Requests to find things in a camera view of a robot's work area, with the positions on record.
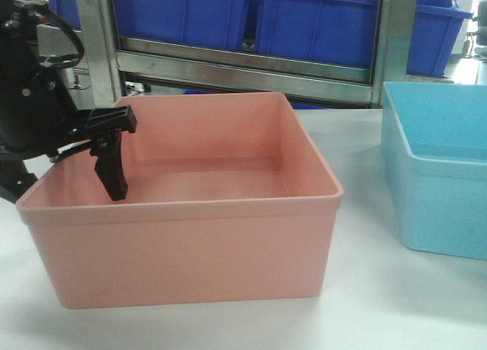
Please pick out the dark blue storage bin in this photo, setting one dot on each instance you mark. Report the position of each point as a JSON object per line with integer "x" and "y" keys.
{"x": 212, "y": 24}

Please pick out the dark blue bin right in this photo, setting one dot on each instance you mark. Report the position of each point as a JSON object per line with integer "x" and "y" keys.
{"x": 342, "y": 32}

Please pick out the light blue plastic box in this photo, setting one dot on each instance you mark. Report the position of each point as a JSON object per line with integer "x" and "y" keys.
{"x": 433, "y": 140}

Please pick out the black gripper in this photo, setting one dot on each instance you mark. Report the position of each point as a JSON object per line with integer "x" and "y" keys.
{"x": 39, "y": 116}

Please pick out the pink plastic box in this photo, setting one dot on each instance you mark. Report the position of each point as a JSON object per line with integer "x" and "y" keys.
{"x": 228, "y": 200}

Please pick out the stainless steel shelf rack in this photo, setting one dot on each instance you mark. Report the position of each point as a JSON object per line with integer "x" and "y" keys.
{"x": 113, "y": 59}

